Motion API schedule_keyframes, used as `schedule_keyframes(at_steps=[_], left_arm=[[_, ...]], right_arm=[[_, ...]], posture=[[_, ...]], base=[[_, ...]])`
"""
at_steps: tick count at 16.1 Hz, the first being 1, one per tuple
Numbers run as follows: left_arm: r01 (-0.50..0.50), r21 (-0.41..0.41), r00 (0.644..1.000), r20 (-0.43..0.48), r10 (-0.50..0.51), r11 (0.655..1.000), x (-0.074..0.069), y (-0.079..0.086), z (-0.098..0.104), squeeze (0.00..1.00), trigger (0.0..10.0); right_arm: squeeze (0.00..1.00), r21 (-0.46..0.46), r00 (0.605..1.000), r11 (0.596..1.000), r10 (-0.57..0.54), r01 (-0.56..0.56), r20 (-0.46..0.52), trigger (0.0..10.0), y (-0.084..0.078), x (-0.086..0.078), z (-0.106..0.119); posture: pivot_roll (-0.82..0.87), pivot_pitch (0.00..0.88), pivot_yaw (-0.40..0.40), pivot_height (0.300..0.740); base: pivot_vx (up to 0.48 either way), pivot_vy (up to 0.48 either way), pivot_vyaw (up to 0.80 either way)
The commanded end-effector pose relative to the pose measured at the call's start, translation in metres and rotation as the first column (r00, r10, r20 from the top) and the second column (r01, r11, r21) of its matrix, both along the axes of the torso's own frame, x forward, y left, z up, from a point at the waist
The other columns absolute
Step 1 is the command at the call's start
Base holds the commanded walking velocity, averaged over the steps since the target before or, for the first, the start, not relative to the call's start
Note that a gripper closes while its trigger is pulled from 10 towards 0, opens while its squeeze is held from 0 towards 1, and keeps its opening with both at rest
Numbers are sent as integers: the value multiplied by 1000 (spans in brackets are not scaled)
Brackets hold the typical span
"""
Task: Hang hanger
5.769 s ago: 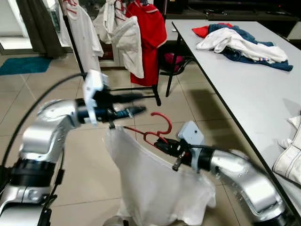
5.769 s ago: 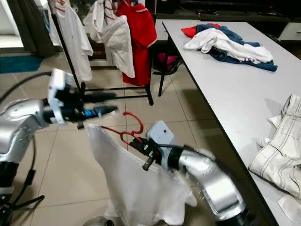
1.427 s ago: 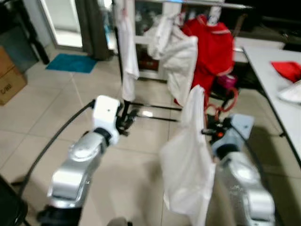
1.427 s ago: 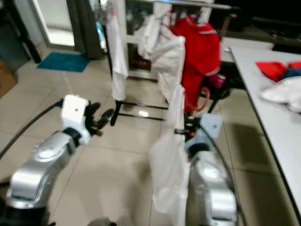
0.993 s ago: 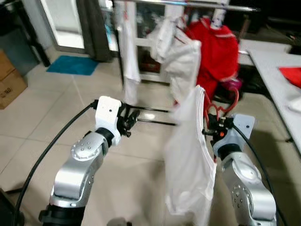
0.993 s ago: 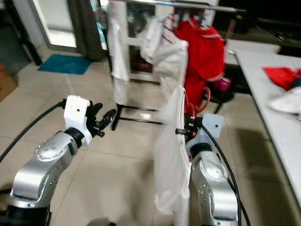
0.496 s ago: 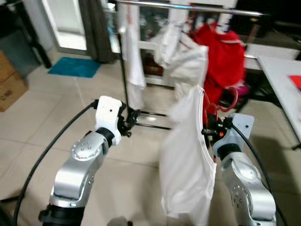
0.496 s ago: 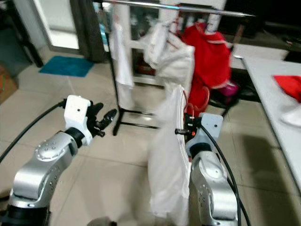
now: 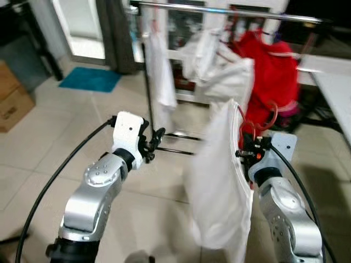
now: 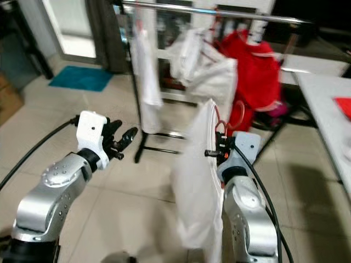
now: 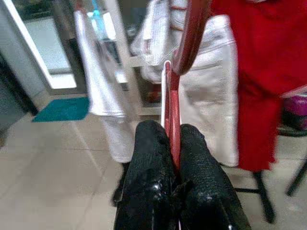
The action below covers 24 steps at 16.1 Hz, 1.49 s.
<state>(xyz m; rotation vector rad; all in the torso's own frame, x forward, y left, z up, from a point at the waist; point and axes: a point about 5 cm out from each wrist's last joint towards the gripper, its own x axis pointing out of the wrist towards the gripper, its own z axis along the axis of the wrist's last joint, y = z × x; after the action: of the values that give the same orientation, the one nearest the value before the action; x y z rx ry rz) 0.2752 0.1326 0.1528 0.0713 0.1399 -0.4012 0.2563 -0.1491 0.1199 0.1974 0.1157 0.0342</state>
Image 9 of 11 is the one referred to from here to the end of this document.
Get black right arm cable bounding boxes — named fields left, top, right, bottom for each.
left=269, top=144, right=329, bottom=263

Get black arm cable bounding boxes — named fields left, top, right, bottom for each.
left=15, top=118, right=117, bottom=263
left=269, top=144, right=329, bottom=263

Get grey robot foot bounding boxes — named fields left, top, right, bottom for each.
left=123, top=251, right=154, bottom=263

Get black desk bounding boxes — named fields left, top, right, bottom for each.
left=0, top=0, right=64, bottom=82

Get black clothes rack silver rail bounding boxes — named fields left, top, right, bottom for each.
left=129, top=1, right=332, bottom=157

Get cream denim jacket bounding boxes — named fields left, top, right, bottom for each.
left=177, top=28, right=256, bottom=118

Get white table black legs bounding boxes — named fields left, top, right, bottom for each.
left=298, top=54, right=351, bottom=146

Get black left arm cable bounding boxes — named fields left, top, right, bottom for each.
left=15, top=118, right=117, bottom=263

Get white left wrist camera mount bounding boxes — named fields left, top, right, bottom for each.
left=111, top=111, right=150, bottom=159

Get grey metal cabinet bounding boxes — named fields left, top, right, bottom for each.
left=0, top=34, right=49, bottom=93

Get glass door white frame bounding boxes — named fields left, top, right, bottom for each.
left=30, top=0, right=110, bottom=65

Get grey curtain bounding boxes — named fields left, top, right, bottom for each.
left=98, top=0, right=138, bottom=75

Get red shirt white trim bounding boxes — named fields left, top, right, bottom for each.
left=230, top=30, right=301, bottom=129

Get teal floor mat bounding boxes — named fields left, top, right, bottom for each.
left=59, top=67, right=122, bottom=93

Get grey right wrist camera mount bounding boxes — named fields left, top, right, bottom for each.
left=262, top=131, right=298, bottom=176

